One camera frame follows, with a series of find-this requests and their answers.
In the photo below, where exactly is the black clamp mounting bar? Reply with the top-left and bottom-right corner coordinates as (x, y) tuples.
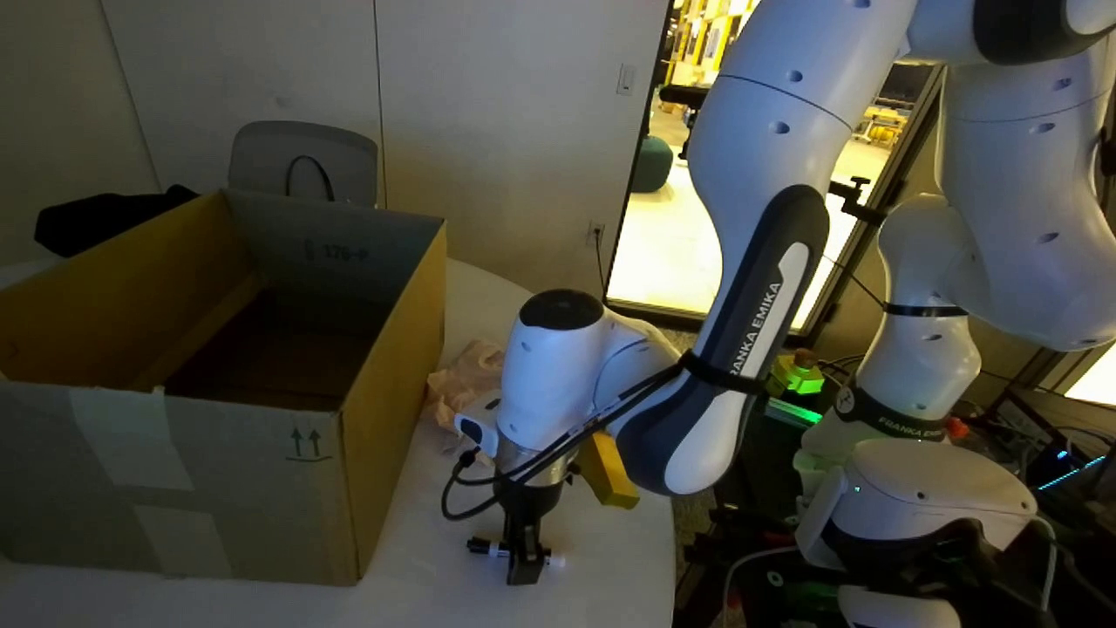
(830, 170), (889, 226)

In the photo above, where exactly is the green lit control device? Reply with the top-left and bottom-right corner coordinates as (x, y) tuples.
(763, 355), (830, 428)

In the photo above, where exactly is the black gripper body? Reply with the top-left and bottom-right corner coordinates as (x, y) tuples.
(495, 464), (570, 536)

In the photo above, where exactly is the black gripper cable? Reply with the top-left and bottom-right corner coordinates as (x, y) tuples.
(435, 355), (702, 522)

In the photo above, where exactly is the cream cloth towel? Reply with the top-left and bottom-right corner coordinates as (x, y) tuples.
(421, 339), (516, 443)

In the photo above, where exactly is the large cardboard box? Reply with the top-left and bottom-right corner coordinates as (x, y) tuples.
(0, 189), (451, 591)

